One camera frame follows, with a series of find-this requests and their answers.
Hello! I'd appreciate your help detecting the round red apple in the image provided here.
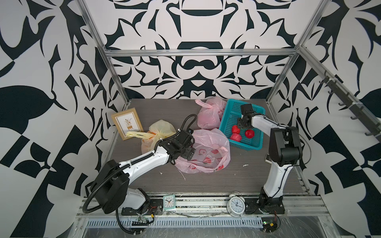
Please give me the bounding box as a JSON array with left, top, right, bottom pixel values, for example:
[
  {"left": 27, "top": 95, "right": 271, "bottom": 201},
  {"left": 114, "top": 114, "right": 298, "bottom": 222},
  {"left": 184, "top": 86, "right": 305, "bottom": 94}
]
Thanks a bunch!
[{"left": 245, "top": 130, "right": 255, "bottom": 139}]

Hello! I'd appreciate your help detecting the teal plastic basket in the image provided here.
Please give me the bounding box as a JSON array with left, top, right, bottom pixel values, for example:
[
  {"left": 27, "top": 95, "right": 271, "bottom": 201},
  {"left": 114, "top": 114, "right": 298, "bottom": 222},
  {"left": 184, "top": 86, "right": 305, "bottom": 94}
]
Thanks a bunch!
[{"left": 219, "top": 99, "right": 264, "bottom": 151}]

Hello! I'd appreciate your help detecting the large pink plastic bag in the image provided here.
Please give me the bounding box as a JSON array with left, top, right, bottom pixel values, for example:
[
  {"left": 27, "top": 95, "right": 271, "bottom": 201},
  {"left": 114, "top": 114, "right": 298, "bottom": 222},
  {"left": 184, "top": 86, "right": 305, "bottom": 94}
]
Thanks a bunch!
[{"left": 175, "top": 129, "right": 231, "bottom": 174}]

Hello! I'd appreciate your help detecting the small pink plastic bag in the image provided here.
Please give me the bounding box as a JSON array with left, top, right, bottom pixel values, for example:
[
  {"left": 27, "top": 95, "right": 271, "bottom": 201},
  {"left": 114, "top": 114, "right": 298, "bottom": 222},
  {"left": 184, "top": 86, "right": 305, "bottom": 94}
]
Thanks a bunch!
[{"left": 195, "top": 97, "right": 227, "bottom": 130}]

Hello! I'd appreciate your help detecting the red textured fruit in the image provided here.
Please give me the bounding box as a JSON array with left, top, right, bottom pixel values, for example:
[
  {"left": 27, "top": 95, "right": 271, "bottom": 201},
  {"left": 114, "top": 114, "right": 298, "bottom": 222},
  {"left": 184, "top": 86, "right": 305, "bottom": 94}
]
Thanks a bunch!
[{"left": 230, "top": 133, "right": 242, "bottom": 142}]

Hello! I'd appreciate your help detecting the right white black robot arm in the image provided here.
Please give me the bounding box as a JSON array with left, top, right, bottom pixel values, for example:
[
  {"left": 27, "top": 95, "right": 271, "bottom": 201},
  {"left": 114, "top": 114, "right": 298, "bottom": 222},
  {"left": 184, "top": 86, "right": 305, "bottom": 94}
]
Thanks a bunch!
[{"left": 237, "top": 104, "right": 303, "bottom": 212}]

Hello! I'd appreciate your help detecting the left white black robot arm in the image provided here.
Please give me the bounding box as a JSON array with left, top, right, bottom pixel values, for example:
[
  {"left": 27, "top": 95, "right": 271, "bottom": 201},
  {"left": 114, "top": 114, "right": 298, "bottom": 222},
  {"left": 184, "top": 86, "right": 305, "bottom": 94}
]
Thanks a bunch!
[{"left": 82, "top": 129, "right": 195, "bottom": 214}]

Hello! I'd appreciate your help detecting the yellow plastic bag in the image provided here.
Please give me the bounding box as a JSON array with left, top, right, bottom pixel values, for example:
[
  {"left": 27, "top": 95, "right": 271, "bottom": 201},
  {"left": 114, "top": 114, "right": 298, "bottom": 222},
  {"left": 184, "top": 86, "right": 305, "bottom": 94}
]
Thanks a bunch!
[{"left": 126, "top": 120, "right": 177, "bottom": 154}]

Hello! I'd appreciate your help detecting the grey calculator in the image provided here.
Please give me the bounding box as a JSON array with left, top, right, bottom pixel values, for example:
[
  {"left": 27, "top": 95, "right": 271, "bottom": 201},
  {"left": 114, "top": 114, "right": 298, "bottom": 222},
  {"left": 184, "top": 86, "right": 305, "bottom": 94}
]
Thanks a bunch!
[{"left": 265, "top": 154, "right": 272, "bottom": 164}]

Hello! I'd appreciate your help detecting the small teal square clock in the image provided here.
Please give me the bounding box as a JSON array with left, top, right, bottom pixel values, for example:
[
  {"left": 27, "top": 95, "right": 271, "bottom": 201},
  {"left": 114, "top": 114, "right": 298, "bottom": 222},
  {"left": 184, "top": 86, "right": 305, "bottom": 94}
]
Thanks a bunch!
[{"left": 163, "top": 194, "right": 176, "bottom": 211}]

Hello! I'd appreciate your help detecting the round silver alarm clock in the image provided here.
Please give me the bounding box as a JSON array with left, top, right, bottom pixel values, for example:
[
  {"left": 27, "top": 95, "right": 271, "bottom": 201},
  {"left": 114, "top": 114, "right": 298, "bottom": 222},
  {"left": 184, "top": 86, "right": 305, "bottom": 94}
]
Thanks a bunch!
[{"left": 226, "top": 194, "right": 246, "bottom": 218}]

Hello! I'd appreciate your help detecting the left circuit board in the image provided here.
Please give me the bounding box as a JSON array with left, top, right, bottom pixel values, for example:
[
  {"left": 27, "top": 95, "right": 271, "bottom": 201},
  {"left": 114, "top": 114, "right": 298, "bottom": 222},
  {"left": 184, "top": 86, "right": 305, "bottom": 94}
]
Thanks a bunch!
[{"left": 132, "top": 216, "right": 151, "bottom": 226}]

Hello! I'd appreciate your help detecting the circuit board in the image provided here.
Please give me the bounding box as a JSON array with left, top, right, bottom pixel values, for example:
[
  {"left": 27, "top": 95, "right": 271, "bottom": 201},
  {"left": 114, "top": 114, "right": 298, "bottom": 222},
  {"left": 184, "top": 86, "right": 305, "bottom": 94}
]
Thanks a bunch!
[
  {"left": 262, "top": 219, "right": 280, "bottom": 234},
  {"left": 132, "top": 216, "right": 151, "bottom": 226}
]

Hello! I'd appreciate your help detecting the right circuit board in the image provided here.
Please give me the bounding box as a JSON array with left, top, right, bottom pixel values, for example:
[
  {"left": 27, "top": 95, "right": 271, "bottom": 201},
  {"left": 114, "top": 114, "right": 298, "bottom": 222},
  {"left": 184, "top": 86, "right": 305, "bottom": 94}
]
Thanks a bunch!
[{"left": 262, "top": 219, "right": 280, "bottom": 234}]

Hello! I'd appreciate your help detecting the wooden picture frame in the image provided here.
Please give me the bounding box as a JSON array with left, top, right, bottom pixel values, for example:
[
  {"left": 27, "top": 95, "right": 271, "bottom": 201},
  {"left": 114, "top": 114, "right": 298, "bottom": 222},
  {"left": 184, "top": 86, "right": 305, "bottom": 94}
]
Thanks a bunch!
[{"left": 111, "top": 108, "right": 144, "bottom": 140}]

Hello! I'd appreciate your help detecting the black corrugated cable hose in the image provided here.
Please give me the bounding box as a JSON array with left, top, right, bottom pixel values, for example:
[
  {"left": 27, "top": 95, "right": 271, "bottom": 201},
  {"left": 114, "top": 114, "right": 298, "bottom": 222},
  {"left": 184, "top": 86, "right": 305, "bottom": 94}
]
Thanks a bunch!
[{"left": 82, "top": 113, "right": 198, "bottom": 235}]

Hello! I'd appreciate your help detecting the white slotted cable duct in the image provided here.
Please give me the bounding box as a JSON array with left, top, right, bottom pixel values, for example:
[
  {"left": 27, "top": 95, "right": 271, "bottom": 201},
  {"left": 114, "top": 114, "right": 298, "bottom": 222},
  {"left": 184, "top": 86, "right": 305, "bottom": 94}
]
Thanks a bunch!
[{"left": 86, "top": 217, "right": 264, "bottom": 229}]

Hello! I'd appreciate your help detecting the wall hook rail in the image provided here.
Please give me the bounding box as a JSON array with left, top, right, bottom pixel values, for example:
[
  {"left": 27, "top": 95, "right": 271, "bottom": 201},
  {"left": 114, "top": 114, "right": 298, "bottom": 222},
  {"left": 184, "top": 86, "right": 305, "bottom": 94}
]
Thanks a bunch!
[{"left": 319, "top": 70, "right": 381, "bottom": 143}]

